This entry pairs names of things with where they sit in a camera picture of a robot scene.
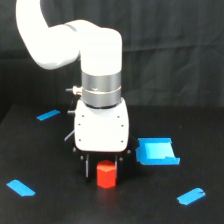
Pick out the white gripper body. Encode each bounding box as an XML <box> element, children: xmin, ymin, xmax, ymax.
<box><xmin>65</xmin><ymin>99</ymin><xmax>139</xmax><ymax>164</ymax></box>

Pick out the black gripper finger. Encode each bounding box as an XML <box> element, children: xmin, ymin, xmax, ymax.
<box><xmin>115</xmin><ymin>155</ymin><xmax>124</xmax><ymax>182</ymax></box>
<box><xmin>83</xmin><ymin>154</ymin><xmax>90</xmax><ymax>182</ymax></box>

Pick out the red hexagonal block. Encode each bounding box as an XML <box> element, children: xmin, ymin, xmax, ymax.
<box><xmin>97</xmin><ymin>160</ymin><xmax>116</xmax><ymax>189</ymax></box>

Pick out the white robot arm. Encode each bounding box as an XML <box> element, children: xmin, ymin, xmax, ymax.
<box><xmin>15</xmin><ymin>0</ymin><xmax>133</xmax><ymax>179</ymax></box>

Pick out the blue tape strip far left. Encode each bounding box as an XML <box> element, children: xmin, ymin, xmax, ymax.
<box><xmin>36</xmin><ymin>110</ymin><xmax>60</xmax><ymax>121</ymax></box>

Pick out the blue tape strip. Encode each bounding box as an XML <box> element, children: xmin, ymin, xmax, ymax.
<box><xmin>36</xmin><ymin>110</ymin><xmax>60</xmax><ymax>121</ymax></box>
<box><xmin>177</xmin><ymin>188</ymin><xmax>205</xmax><ymax>205</ymax></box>
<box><xmin>7</xmin><ymin>180</ymin><xmax>35</xmax><ymax>197</ymax></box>

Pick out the blue tape strip near left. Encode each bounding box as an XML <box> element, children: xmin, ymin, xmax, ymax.
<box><xmin>7</xmin><ymin>180</ymin><xmax>35</xmax><ymax>197</ymax></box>

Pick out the blue tape strip near right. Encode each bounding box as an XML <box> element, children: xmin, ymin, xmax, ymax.
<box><xmin>177</xmin><ymin>188</ymin><xmax>205</xmax><ymax>205</ymax></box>

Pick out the black backdrop cloth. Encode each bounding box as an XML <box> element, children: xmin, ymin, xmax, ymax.
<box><xmin>0</xmin><ymin>0</ymin><xmax>224</xmax><ymax>107</ymax></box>

